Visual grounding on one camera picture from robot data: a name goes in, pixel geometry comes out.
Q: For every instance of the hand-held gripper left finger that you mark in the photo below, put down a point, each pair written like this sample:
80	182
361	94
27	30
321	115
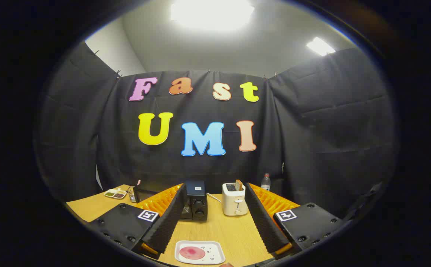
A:
170	217

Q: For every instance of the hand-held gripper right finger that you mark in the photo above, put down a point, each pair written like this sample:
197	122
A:
261	218

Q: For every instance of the black toaster oven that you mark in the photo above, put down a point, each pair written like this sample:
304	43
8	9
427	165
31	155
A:
196	202

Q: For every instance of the pink ham slice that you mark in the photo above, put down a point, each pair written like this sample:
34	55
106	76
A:
192	253

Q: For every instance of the white square plate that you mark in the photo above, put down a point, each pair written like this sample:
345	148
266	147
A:
215	254

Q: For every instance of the white pop-up toaster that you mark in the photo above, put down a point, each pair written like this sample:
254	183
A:
234	204

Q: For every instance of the clear plastic water bottle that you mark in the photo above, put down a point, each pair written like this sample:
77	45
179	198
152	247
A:
265	183

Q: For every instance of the toast bread slice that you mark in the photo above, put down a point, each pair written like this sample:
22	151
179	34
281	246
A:
239	184

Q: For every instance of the small patterned box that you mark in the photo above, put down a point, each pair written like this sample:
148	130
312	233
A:
131	194

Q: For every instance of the white divided condiment dish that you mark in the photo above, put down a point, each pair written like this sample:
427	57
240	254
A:
115	194

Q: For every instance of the small ceiling light panel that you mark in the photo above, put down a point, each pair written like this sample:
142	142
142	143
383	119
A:
320	46

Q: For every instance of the large ceiling light panel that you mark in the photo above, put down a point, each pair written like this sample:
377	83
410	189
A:
211	13

